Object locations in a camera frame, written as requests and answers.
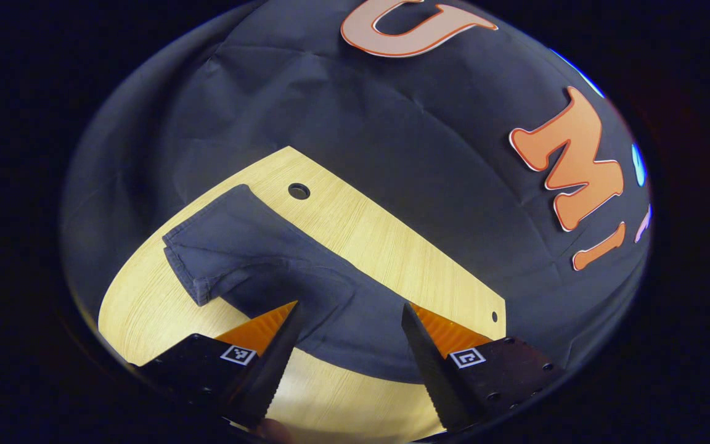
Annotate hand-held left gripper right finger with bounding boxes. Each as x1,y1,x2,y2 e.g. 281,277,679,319
401,302,564,434

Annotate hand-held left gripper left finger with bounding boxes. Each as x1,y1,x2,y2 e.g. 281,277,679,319
135,300,304,432

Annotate dark grey jeans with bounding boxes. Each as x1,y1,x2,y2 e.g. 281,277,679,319
162,184,448,385

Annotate black backdrop cloth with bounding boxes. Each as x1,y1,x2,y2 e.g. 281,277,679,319
59,0,651,395

